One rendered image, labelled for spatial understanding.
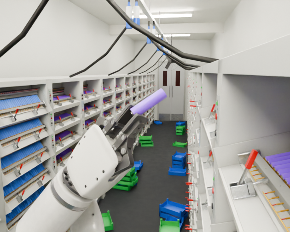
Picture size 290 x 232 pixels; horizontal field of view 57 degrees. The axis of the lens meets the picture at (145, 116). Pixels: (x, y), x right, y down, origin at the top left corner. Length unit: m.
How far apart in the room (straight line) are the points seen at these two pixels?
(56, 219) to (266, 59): 0.42
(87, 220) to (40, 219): 0.14
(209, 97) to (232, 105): 0.70
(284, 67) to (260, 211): 0.28
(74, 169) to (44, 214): 0.09
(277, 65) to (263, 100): 0.40
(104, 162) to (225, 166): 0.33
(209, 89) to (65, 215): 1.00
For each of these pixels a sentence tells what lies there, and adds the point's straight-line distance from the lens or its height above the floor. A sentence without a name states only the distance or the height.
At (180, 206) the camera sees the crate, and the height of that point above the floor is 0.10.
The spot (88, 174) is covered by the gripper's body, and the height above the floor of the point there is 1.61.
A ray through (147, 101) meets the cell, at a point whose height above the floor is 1.74.
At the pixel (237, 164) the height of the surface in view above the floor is 1.57.
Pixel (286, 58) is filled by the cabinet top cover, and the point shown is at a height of 1.80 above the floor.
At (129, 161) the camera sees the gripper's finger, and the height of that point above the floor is 1.64.
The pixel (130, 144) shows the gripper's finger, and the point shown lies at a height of 1.67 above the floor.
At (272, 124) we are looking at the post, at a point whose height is 1.66.
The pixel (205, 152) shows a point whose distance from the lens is 1.40.
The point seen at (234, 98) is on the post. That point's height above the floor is 1.72.
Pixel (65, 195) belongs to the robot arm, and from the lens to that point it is 0.50.
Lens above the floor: 1.78
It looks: 9 degrees down
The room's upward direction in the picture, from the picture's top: straight up
